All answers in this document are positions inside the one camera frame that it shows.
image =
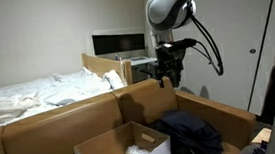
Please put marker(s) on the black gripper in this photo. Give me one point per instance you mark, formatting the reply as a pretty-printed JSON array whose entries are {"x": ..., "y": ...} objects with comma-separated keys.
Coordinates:
[{"x": 170, "y": 62}]

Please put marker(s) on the black cloth with white stripes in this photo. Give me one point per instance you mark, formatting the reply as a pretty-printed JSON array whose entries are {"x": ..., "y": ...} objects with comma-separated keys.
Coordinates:
[{"x": 189, "y": 129}]

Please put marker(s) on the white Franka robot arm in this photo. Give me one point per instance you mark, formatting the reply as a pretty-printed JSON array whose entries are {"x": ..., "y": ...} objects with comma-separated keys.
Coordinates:
[{"x": 168, "y": 7}]

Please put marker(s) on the open cardboard box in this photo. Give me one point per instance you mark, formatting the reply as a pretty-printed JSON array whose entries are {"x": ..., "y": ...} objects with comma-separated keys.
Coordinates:
[{"x": 116, "y": 142}]

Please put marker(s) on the black office chair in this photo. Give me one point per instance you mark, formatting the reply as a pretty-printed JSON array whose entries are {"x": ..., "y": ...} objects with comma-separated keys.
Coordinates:
[{"x": 149, "y": 73}]

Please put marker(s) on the white desk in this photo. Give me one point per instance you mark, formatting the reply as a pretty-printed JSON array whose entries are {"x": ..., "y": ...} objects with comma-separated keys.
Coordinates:
[{"x": 141, "y": 60}]

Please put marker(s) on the small bottle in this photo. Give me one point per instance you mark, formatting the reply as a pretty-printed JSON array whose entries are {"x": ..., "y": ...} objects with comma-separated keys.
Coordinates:
[{"x": 117, "y": 57}]

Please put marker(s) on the black flat screen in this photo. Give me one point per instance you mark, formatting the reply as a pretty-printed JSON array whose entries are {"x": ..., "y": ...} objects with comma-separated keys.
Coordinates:
[{"x": 117, "y": 43}]

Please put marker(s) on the light wooden bed headboard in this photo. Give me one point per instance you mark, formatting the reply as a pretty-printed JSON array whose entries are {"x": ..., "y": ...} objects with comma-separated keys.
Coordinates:
[{"x": 99, "y": 65}]

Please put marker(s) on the clear plastic bag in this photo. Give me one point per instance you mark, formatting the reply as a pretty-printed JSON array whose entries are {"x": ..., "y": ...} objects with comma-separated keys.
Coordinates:
[{"x": 136, "y": 152}]

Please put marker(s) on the round door knob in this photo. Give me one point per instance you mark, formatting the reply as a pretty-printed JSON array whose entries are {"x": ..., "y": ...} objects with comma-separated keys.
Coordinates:
[{"x": 252, "y": 51}]

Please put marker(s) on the thin black pole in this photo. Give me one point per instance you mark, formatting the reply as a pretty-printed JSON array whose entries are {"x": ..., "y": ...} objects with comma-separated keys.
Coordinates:
[{"x": 262, "y": 42}]

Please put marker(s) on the light wooden stool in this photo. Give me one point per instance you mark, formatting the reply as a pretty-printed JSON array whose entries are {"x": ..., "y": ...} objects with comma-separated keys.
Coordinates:
[{"x": 261, "y": 135}]

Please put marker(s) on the white rumpled bedding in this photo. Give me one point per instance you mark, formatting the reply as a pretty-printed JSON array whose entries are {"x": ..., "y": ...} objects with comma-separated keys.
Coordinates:
[{"x": 45, "y": 91}]

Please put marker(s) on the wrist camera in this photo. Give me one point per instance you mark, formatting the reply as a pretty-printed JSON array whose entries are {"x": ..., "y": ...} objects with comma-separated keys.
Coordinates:
[{"x": 181, "y": 44}]

